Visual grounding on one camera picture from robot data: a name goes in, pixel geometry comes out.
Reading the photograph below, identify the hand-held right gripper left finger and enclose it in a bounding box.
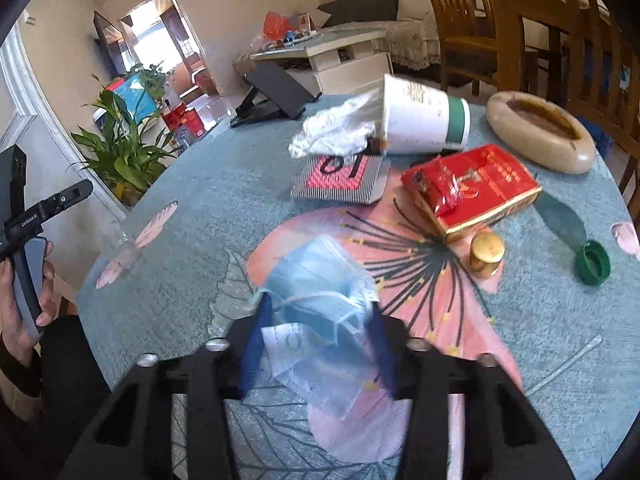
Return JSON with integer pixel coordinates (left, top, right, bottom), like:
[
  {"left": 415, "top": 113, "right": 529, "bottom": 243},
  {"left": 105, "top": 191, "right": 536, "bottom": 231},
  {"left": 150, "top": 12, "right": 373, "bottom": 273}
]
[{"left": 55, "top": 294, "right": 276, "bottom": 480}]

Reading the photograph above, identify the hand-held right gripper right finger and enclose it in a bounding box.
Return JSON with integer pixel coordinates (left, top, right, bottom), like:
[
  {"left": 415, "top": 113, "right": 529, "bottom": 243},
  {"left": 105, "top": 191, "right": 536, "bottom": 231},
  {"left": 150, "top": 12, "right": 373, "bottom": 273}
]
[{"left": 367, "top": 305, "right": 576, "bottom": 480}]

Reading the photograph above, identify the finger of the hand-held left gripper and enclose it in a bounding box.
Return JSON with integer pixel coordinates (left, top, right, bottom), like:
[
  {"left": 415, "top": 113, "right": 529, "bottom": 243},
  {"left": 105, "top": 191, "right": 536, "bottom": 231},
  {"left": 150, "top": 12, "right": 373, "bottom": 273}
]
[{"left": 4, "top": 179, "right": 95, "bottom": 233}]

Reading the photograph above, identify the blue face mask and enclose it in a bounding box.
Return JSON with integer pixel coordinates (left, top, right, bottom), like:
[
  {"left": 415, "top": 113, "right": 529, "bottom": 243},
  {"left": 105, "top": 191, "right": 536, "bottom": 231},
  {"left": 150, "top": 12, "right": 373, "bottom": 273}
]
[{"left": 247, "top": 235, "right": 401, "bottom": 421}]

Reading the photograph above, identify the white paper cup green band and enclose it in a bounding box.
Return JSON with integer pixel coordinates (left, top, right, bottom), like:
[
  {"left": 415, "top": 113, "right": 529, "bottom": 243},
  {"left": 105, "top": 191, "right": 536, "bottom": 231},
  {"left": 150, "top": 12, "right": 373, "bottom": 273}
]
[{"left": 375, "top": 74, "right": 472, "bottom": 157}]

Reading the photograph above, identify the person's left forearm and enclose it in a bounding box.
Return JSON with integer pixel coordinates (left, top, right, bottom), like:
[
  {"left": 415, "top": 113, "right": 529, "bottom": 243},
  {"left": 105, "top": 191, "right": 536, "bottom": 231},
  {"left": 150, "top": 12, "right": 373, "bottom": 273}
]
[{"left": 0, "top": 332, "right": 43, "bottom": 423}]

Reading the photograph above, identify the person's left hand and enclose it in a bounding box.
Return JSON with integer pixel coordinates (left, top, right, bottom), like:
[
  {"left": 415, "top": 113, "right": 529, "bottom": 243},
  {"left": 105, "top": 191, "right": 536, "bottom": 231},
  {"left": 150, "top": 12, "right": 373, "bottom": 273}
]
[{"left": 0, "top": 241, "right": 57, "bottom": 358}]

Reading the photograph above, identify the clear plastic wrapper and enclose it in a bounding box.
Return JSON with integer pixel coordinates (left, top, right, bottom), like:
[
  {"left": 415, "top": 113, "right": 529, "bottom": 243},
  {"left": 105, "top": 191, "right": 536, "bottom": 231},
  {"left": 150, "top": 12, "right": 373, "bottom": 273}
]
[{"left": 100, "top": 220, "right": 144, "bottom": 274}]

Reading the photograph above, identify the green potted plant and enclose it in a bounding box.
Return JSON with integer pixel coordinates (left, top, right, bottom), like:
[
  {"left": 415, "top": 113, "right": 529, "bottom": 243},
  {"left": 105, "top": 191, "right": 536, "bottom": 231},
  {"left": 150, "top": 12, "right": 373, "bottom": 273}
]
[{"left": 70, "top": 62, "right": 184, "bottom": 207}]

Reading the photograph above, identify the blue and red box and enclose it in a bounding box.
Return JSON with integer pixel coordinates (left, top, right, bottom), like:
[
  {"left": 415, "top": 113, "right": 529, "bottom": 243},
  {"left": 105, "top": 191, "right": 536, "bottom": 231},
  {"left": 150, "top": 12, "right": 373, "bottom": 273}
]
[{"left": 95, "top": 72, "right": 157, "bottom": 133}]

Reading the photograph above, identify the person's dark clothing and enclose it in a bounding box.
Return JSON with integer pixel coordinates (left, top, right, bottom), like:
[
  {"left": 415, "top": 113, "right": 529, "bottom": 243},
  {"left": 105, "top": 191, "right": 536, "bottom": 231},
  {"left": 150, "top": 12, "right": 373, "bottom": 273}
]
[{"left": 0, "top": 314, "right": 132, "bottom": 480}]

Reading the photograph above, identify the teal floral tablecloth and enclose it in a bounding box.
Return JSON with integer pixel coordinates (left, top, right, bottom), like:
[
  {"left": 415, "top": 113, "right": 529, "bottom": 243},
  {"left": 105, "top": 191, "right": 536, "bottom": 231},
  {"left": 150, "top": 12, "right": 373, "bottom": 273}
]
[{"left": 75, "top": 91, "right": 640, "bottom": 480}]

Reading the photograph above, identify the gold bottle cap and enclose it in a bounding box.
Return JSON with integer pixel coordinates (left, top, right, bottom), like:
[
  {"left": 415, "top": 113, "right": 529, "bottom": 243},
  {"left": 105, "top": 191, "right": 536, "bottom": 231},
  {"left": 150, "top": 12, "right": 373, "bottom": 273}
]
[{"left": 468, "top": 233, "right": 506, "bottom": 279}]

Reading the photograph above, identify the red gift box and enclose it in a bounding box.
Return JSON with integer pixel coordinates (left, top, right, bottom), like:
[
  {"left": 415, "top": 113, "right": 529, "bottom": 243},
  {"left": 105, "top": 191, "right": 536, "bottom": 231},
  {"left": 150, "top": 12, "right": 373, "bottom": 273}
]
[{"left": 162, "top": 104, "right": 207, "bottom": 139}]

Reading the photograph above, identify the black flat television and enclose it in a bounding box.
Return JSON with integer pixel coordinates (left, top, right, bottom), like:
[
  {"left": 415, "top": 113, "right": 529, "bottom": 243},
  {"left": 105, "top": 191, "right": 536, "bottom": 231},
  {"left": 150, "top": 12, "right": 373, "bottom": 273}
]
[{"left": 93, "top": 10, "right": 132, "bottom": 82}]

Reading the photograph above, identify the crumpled red plastic wrapper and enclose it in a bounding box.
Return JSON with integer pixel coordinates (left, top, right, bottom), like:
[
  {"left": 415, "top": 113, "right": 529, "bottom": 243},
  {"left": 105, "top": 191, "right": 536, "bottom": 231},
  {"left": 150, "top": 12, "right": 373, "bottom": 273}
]
[{"left": 401, "top": 156, "right": 473, "bottom": 217}]

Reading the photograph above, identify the pink black woven coaster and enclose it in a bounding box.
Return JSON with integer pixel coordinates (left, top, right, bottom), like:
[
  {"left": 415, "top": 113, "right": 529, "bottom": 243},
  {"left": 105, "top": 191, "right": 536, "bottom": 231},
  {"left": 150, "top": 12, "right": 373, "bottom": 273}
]
[{"left": 291, "top": 153, "right": 392, "bottom": 205}]

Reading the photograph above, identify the red cigarette carton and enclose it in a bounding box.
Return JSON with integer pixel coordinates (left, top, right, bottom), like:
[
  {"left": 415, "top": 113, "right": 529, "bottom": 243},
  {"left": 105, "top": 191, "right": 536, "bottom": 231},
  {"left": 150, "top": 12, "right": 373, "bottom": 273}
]
[{"left": 400, "top": 143, "right": 544, "bottom": 245}]

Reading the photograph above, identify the green bottle cap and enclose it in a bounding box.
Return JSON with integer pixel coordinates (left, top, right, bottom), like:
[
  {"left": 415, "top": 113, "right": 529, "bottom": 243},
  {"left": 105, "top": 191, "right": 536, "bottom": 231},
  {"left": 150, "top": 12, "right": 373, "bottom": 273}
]
[{"left": 575, "top": 240, "right": 612, "bottom": 287}]

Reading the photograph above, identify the crumpled white tissue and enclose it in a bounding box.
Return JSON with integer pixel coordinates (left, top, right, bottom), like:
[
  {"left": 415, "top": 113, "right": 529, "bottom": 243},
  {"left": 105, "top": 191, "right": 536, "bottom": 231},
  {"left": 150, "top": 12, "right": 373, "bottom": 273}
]
[{"left": 287, "top": 91, "right": 387, "bottom": 160}]

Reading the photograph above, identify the black laptop stand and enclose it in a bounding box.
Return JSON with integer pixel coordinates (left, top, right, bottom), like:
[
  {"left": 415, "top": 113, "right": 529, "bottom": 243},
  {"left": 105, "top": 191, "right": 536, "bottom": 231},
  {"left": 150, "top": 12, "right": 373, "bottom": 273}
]
[{"left": 229, "top": 64, "right": 324, "bottom": 128}]

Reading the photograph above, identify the beige oval ashtray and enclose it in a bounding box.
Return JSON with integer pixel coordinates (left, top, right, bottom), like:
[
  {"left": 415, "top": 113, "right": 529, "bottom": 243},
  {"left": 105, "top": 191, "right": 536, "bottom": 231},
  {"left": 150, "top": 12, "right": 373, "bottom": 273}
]
[{"left": 486, "top": 90, "right": 598, "bottom": 176}]

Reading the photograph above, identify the orange plastic bag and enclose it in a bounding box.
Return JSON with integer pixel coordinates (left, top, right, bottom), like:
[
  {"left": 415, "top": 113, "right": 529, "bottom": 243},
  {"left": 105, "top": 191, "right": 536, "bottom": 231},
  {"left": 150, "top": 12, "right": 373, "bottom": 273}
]
[{"left": 262, "top": 10, "right": 292, "bottom": 42}]

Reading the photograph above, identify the white coffee table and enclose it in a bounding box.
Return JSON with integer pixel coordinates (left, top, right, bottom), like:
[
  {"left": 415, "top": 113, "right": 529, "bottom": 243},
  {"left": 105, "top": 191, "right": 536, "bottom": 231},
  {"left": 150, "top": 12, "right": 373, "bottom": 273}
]
[{"left": 248, "top": 27, "right": 394, "bottom": 97}]

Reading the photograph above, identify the cream lace sofa cover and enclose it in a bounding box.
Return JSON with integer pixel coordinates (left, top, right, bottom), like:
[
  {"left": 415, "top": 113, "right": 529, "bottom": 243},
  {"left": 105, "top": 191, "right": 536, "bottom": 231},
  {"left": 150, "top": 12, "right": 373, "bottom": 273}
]
[{"left": 384, "top": 10, "right": 443, "bottom": 72}]

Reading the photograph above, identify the white cushion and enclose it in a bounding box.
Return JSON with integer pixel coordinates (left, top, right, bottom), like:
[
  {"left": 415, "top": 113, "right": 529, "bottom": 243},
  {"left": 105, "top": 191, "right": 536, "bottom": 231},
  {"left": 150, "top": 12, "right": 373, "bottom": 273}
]
[{"left": 397, "top": 0, "right": 437, "bottom": 24}]

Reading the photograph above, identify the dark grey sofa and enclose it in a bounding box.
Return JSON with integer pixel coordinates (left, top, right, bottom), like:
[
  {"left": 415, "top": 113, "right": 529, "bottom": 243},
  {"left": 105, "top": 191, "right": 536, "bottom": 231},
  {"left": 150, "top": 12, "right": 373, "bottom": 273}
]
[{"left": 317, "top": 0, "right": 481, "bottom": 72}]

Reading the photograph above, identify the wooden dining table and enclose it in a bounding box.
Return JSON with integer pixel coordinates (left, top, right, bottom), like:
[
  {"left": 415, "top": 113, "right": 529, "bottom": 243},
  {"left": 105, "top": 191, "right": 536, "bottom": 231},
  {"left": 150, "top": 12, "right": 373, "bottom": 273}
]
[{"left": 486, "top": 0, "right": 612, "bottom": 111}]

